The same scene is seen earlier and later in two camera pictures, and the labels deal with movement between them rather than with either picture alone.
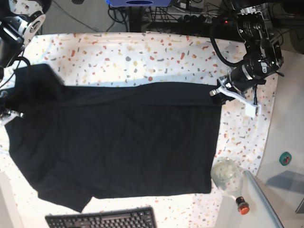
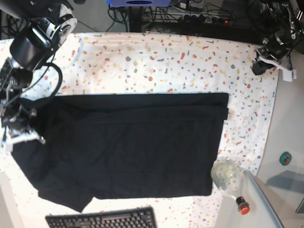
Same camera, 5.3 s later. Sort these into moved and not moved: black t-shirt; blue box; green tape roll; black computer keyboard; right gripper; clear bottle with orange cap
Moved: black t-shirt; right gripper
Not moved: green tape roll; black computer keyboard; blue box; clear bottle with orange cap
